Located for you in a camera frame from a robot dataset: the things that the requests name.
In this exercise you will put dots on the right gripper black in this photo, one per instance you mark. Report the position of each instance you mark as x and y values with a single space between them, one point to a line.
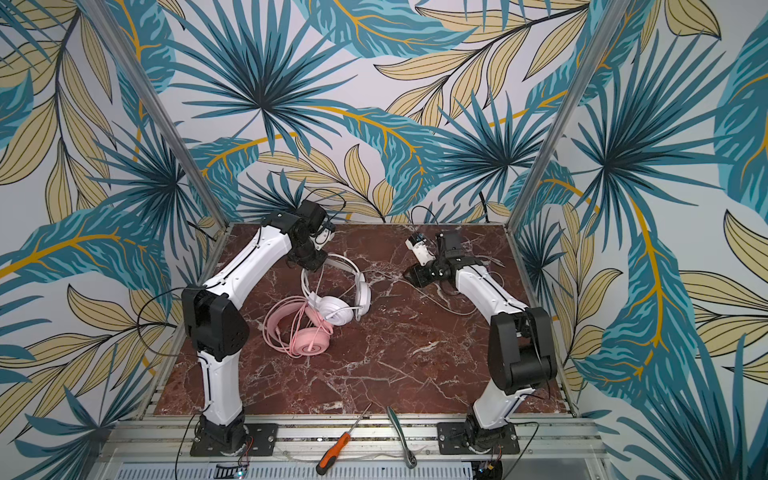
424 273

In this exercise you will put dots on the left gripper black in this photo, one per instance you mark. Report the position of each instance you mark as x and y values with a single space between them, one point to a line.
308 255

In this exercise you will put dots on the white headphones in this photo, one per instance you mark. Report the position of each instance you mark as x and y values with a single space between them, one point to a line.
342 307

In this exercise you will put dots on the pink cat-ear headphones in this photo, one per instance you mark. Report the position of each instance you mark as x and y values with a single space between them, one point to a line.
296 329

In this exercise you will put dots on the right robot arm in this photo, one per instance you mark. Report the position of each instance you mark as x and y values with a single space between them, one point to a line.
521 353

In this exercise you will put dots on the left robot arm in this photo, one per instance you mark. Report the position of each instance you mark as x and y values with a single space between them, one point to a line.
217 329

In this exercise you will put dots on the metal pliers tool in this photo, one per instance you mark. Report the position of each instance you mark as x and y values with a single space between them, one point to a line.
408 455

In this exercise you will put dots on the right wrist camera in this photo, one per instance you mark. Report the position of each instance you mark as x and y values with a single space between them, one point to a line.
417 244

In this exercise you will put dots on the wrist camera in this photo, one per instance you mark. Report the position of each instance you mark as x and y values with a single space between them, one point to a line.
417 244
324 235

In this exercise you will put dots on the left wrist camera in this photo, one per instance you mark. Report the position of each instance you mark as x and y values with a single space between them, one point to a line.
324 235

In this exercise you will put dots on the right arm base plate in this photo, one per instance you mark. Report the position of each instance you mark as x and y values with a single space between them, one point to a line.
460 438

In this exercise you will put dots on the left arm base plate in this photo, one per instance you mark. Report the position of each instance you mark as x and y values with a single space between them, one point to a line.
255 439

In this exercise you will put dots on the orange handle screwdriver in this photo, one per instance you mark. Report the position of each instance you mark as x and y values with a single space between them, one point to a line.
332 454

